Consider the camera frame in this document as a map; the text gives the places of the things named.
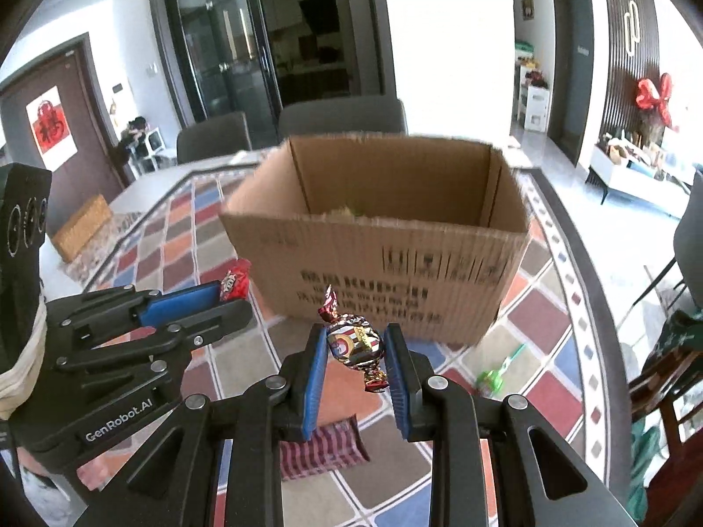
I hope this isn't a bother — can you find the brown cardboard box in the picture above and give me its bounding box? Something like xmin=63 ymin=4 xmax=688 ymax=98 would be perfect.
xmin=220 ymin=133 xmax=533 ymax=348

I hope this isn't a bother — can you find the white wall ornament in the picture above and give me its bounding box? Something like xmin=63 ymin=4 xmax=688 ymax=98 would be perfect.
xmin=623 ymin=0 xmax=643 ymax=56

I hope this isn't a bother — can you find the green wrapped lollipop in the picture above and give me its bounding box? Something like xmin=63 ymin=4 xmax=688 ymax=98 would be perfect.
xmin=475 ymin=343 xmax=526 ymax=397

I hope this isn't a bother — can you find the small red candy packet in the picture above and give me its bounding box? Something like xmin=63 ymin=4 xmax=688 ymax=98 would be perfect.
xmin=220 ymin=258 xmax=250 ymax=303

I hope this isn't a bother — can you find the woven straw basket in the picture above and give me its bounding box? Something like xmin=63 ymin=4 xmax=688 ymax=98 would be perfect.
xmin=52 ymin=195 xmax=116 ymax=264

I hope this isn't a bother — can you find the white shelf unit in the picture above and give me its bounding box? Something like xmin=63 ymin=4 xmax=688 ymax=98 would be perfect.
xmin=516 ymin=63 xmax=553 ymax=133

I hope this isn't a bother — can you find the gold candy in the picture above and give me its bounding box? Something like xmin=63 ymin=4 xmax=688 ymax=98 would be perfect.
xmin=319 ymin=284 xmax=388 ymax=393

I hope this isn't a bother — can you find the grey dining chair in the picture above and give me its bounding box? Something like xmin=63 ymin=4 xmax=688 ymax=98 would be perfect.
xmin=631 ymin=170 xmax=703 ymax=311
xmin=277 ymin=96 xmax=410 ymax=138
xmin=177 ymin=111 xmax=254 ymax=166

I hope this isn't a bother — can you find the small white storage unit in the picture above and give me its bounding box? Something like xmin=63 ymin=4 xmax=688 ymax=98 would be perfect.
xmin=112 ymin=115 xmax=179 ymax=177

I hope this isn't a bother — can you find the dark green patterned cloth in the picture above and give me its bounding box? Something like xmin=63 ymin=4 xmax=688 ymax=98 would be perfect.
xmin=651 ymin=310 xmax=703 ymax=366

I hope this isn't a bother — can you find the dark interior door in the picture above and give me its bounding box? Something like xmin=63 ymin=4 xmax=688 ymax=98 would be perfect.
xmin=551 ymin=0 xmax=597 ymax=168

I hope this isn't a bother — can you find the white low cabinet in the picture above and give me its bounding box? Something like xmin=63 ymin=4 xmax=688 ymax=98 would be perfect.
xmin=585 ymin=143 xmax=703 ymax=220

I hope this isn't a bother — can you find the person's left hand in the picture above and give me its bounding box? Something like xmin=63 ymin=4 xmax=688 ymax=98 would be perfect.
xmin=16 ymin=444 xmax=126 ymax=485

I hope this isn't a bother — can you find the dark glass door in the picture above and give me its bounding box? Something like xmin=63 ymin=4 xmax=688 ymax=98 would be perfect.
xmin=148 ymin=0 xmax=385 ymax=127

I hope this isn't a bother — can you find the brown entrance door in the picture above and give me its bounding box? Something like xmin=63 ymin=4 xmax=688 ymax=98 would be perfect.
xmin=0 ymin=33 xmax=124 ymax=231

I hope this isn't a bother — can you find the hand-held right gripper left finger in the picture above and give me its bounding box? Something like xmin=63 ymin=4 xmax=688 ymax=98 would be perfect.
xmin=77 ymin=323 xmax=330 ymax=527

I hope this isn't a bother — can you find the red and white door poster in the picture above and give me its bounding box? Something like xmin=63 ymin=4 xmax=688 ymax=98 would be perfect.
xmin=26 ymin=87 xmax=78 ymax=171

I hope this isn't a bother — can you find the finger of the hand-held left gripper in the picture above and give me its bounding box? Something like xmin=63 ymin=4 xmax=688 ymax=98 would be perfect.
xmin=47 ymin=281 xmax=226 ymax=337
xmin=55 ymin=301 xmax=254 ymax=374

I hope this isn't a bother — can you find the purple striped snack packet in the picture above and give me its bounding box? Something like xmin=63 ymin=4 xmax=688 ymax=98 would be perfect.
xmin=279 ymin=417 xmax=371 ymax=483

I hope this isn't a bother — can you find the red bow decoration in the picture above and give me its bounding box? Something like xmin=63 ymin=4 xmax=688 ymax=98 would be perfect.
xmin=636 ymin=72 xmax=681 ymax=133

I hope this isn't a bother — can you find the wooden chair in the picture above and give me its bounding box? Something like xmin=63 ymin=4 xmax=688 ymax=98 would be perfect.
xmin=626 ymin=307 xmax=703 ymax=527

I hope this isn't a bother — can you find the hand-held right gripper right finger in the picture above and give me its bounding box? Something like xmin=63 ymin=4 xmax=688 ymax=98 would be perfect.
xmin=383 ymin=323 xmax=632 ymax=527

